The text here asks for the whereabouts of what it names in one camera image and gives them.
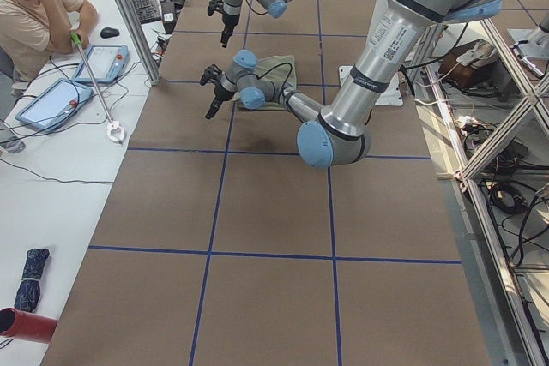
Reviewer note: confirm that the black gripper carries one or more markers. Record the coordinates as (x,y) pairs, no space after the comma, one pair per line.
(227,23)
(220,91)

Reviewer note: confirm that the olive green long-sleeve shirt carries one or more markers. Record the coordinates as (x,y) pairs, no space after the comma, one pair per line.
(274,69)

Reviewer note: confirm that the black power adapter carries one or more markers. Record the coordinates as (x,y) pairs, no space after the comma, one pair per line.
(169,17)

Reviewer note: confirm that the black keyboard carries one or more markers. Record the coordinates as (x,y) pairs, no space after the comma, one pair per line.
(147,11)

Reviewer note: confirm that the far blue teach pendant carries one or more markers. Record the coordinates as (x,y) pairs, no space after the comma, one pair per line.
(107,61)

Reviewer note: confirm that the blue teach pendant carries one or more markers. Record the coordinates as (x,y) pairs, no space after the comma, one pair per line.
(107,61)
(55,106)

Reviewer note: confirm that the black computer mouse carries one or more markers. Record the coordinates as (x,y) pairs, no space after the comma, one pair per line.
(109,32)

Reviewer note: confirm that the near blue teach pendant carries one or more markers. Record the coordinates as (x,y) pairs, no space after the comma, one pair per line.
(55,106)

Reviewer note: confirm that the man in beige shirt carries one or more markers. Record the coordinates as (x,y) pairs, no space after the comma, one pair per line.
(33,30)

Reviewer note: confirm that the brown box with label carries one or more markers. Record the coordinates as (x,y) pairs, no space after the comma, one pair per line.
(469,64)

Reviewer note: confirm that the folded dark plaid umbrella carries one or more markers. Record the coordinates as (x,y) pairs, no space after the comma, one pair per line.
(28,293)

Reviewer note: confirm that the red cylinder tube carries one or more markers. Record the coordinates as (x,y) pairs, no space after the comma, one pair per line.
(23,325)

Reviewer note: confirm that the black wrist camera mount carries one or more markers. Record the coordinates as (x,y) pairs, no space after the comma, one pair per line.
(215,6)
(211,74)

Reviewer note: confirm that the green handled reacher grabber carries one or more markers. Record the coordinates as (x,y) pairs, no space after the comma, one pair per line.
(114,130)

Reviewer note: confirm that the grey aluminium frame post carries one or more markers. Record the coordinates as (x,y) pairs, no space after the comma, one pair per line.
(138,37)

